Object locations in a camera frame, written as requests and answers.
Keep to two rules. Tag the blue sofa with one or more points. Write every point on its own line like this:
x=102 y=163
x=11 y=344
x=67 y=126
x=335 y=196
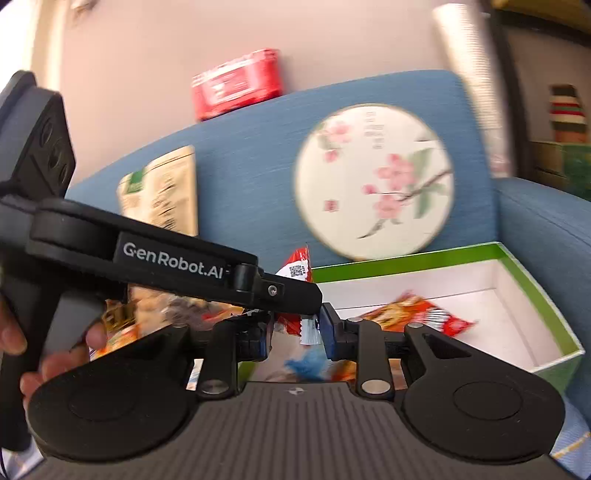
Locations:
x=258 y=152

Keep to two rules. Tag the striped vase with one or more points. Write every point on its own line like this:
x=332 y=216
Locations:
x=565 y=113

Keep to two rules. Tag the pile of snack packets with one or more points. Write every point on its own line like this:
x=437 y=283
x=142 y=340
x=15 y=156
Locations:
x=120 y=327

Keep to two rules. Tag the person's left hand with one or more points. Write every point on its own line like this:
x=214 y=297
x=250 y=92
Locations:
x=55 y=367

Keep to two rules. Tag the large beige green grain pouch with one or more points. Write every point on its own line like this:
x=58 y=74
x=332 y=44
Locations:
x=161 y=189

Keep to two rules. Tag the white textured roll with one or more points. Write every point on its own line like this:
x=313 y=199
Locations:
x=471 y=83

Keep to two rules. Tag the red wet wipes pack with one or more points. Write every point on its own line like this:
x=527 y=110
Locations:
x=235 y=83

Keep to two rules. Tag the green cartons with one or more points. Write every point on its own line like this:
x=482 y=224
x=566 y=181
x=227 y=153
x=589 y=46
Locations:
x=565 y=166

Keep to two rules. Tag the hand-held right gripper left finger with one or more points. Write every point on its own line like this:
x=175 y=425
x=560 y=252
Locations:
x=264 y=339

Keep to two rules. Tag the round floral cushion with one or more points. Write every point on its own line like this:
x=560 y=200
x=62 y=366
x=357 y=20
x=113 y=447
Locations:
x=374 y=184

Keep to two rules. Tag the blue striped blanket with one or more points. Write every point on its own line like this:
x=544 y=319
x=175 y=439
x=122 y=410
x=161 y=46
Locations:
x=572 y=443

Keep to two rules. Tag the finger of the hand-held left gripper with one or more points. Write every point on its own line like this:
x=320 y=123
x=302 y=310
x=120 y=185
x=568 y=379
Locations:
x=286 y=295

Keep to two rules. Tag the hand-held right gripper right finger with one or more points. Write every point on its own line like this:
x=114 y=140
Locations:
x=328 y=337

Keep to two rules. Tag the green cardboard box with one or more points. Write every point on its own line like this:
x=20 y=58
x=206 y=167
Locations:
x=517 y=300

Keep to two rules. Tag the dark shelf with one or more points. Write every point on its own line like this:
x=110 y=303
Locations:
x=512 y=92

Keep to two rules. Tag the red white snack packet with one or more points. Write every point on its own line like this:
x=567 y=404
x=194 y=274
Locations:
x=295 y=270

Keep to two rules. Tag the long red snack packet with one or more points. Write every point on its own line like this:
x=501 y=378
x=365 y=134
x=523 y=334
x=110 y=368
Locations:
x=411 y=314

